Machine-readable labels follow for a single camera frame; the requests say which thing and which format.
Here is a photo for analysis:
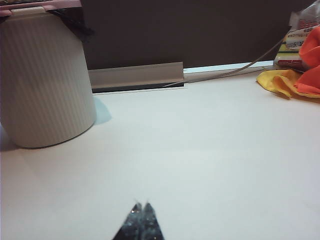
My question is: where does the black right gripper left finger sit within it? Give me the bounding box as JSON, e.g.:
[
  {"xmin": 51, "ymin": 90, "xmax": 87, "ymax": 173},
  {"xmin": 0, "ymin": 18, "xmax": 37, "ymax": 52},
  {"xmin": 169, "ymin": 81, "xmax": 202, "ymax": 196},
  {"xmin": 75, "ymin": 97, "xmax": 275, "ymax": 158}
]
[{"xmin": 111, "ymin": 202, "xmax": 144, "ymax": 240}]

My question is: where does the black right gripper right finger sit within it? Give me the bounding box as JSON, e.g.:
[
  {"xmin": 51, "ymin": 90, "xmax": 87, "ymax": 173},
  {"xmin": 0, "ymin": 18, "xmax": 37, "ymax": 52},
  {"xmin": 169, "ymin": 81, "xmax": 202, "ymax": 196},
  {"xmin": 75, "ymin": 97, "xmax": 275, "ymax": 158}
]
[{"xmin": 139, "ymin": 201, "xmax": 166, "ymax": 240}]

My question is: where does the white ribbed trash can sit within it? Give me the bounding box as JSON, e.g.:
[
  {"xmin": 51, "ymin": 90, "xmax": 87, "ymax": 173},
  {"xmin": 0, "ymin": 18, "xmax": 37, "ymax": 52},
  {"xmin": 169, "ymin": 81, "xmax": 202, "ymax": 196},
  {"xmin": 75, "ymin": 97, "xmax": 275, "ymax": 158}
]
[{"xmin": 0, "ymin": 6, "xmax": 97, "ymax": 150}]

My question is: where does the black trash bag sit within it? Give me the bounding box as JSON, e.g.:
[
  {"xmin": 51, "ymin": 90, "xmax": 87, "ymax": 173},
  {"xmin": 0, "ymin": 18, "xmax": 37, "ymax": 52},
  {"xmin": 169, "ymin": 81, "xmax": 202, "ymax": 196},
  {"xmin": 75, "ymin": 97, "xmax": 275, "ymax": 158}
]
[{"xmin": 46, "ymin": 7, "xmax": 95, "ymax": 42}]

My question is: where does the pink trash can rim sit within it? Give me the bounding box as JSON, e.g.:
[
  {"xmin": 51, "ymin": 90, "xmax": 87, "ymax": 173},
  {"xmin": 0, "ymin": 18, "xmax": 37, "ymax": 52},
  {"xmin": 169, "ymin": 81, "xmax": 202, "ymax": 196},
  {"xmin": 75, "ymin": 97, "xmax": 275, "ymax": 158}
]
[{"xmin": 0, "ymin": 0, "xmax": 83, "ymax": 17}]

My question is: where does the yellow cloth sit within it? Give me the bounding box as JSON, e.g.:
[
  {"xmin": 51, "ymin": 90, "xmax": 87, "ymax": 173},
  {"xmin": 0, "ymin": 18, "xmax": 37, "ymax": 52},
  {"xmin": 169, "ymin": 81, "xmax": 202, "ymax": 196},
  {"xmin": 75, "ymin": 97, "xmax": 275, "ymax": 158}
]
[{"xmin": 256, "ymin": 69, "xmax": 320, "ymax": 100}]

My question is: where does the grey desk partition panel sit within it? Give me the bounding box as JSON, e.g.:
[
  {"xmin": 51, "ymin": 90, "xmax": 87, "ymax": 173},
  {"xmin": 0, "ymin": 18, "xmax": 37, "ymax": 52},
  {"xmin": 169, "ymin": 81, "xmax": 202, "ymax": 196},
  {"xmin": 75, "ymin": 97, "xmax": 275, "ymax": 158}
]
[{"xmin": 81, "ymin": 0, "xmax": 301, "ymax": 72}]

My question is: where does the printed plastic snack bag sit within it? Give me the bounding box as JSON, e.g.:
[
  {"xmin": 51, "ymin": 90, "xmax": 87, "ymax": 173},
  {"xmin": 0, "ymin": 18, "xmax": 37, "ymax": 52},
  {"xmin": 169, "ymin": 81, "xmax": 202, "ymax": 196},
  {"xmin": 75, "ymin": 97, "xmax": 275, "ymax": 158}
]
[{"xmin": 273, "ymin": 3, "xmax": 320, "ymax": 73}]

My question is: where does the orange cloth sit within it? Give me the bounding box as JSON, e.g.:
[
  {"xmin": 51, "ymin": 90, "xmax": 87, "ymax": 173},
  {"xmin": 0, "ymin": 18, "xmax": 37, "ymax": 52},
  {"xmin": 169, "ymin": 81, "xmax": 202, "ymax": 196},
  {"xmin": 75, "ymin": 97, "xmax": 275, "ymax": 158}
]
[{"xmin": 293, "ymin": 24, "xmax": 320, "ymax": 95}]

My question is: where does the white cable tray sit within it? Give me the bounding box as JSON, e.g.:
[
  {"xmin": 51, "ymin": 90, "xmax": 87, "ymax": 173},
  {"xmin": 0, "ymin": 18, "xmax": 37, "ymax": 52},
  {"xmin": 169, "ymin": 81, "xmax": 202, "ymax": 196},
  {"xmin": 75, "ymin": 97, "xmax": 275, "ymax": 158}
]
[{"xmin": 87, "ymin": 61, "xmax": 188, "ymax": 95}]

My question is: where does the grey cable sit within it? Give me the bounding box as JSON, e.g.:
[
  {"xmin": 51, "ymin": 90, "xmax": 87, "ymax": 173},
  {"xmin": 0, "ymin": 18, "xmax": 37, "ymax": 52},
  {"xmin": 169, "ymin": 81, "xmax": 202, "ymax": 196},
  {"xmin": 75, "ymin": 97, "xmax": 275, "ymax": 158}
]
[{"xmin": 163, "ymin": 31, "xmax": 292, "ymax": 88}]

